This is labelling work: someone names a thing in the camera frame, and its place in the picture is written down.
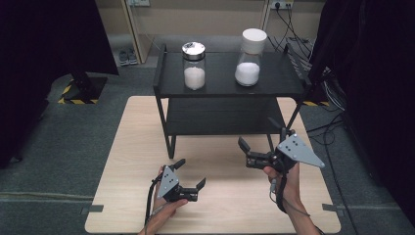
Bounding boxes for person's right hand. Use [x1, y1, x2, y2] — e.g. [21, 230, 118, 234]
[262, 162, 301, 205]

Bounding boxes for light wooden cabinet frame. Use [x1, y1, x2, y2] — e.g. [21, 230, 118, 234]
[94, 0, 327, 65]

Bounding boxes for person's left hand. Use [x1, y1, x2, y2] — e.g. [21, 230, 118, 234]
[148, 165, 190, 230]

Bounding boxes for glass jar with white lid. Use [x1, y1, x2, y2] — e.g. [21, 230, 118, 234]
[234, 27, 268, 88]

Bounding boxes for dark curtain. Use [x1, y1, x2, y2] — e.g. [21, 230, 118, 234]
[0, 0, 119, 169]
[307, 0, 415, 227]

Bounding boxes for hand-held gripper cable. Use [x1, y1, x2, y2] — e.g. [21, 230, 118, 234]
[268, 159, 327, 235]
[143, 175, 164, 235]

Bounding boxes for black two-tier shelf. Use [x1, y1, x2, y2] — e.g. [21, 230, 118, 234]
[152, 42, 313, 161]

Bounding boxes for white wall socket with plugs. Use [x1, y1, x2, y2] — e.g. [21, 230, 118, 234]
[269, 0, 295, 11]

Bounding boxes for glass jar with metal lid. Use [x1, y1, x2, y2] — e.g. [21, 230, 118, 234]
[181, 40, 208, 92]

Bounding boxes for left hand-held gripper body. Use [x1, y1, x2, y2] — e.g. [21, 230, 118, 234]
[157, 164, 200, 203]

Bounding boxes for right hand-held gripper cable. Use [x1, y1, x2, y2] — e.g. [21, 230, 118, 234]
[268, 159, 327, 235]

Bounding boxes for black socket cables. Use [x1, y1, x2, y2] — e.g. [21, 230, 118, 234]
[265, 4, 315, 60]

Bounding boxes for grey tape strip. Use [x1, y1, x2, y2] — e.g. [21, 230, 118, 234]
[321, 203, 346, 217]
[80, 204, 105, 215]

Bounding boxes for bundle of floor cables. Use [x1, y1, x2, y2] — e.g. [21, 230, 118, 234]
[305, 67, 351, 146]

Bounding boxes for left hand-held gripper cable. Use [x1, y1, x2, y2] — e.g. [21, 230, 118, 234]
[143, 175, 164, 235]

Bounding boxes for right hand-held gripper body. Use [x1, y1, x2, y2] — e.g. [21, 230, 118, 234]
[245, 132, 326, 174]

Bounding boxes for yellow black hazard tape strip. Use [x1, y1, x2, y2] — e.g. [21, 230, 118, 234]
[301, 100, 331, 108]

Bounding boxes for black stand base hazard tape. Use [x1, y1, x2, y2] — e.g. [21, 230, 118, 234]
[57, 71, 109, 106]

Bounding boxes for grey shoe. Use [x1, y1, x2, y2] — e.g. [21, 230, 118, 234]
[126, 47, 139, 66]
[117, 48, 130, 68]

